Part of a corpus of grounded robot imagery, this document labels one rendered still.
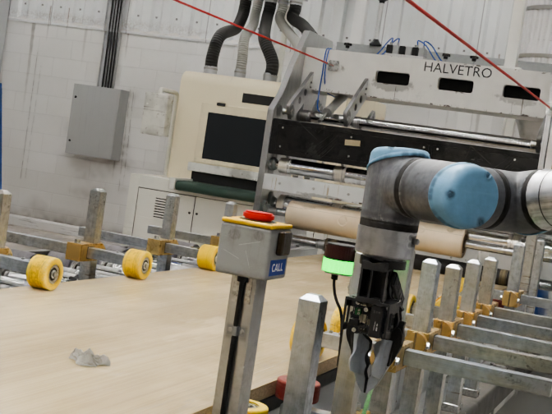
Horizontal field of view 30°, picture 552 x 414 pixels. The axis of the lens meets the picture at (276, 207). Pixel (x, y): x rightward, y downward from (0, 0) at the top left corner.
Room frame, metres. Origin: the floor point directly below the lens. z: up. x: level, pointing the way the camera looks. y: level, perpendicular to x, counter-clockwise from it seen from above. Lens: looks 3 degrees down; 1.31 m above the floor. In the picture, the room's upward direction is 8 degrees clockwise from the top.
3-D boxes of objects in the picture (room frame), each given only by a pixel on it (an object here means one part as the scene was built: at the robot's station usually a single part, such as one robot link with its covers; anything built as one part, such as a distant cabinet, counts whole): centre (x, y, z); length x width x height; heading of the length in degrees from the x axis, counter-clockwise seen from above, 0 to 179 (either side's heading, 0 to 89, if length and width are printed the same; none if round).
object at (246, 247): (1.30, 0.02, 1.18); 0.07 x 0.07 x 0.08; 68
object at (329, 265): (1.79, -0.12, 1.13); 0.06 x 0.06 x 0.02
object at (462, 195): (1.48, -0.25, 1.29); 0.12 x 0.12 x 0.09; 33
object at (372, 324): (1.56, -0.17, 1.11); 0.09 x 0.08 x 0.12; 158
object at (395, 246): (1.57, -0.18, 1.20); 0.10 x 0.09 x 0.05; 68
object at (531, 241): (3.63, -0.91, 0.93); 0.04 x 0.04 x 0.48; 68
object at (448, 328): (2.49, -0.45, 0.95); 0.14 x 0.06 x 0.05; 158
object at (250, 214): (1.30, 0.02, 1.22); 0.04 x 0.04 x 0.02
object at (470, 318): (2.72, -0.55, 0.95); 0.14 x 0.06 x 0.05; 158
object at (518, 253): (3.40, -0.82, 0.89); 0.04 x 0.04 x 0.48; 68
